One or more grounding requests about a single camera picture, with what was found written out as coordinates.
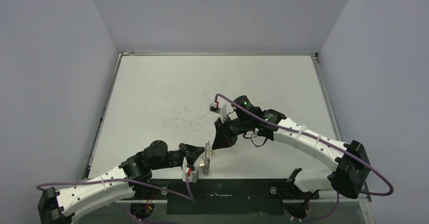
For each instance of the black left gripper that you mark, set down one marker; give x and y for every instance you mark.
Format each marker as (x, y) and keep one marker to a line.
(190, 152)

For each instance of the aluminium front rail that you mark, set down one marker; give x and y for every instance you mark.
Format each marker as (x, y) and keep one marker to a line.
(335, 199)

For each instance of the silver carabiner keyring with rings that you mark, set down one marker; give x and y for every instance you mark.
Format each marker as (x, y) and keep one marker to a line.
(205, 158)

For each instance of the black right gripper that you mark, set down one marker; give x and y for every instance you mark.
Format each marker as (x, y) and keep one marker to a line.
(226, 126)

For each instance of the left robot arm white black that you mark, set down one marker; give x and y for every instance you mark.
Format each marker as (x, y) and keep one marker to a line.
(68, 202)

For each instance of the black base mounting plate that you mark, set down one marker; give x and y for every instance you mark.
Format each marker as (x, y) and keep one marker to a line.
(230, 196)

